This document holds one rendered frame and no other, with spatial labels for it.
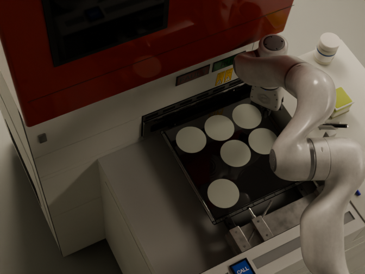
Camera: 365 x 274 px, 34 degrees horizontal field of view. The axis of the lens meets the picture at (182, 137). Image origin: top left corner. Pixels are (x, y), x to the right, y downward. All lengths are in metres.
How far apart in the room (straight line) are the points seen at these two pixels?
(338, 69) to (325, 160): 0.82
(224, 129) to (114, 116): 0.39
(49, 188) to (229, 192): 0.61
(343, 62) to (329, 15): 1.52
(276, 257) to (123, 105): 0.64
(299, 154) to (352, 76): 0.84
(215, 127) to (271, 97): 0.25
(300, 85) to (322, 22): 2.23
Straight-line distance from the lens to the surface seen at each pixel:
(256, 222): 1.84
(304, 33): 3.54
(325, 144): 1.38
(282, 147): 1.35
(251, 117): 2.03
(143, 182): 1.96
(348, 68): 2.17
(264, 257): 1.76
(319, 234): 1.39
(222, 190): 1.88
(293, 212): 1.92
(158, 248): 1.87
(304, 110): 1.38
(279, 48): 1.70
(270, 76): 1.61
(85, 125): 1.80
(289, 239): 1.79
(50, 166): 1.92
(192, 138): 1.96
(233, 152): 1.95
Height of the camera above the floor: 2.58
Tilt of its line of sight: 59 degrees down
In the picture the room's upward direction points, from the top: 8 degrees clockwise
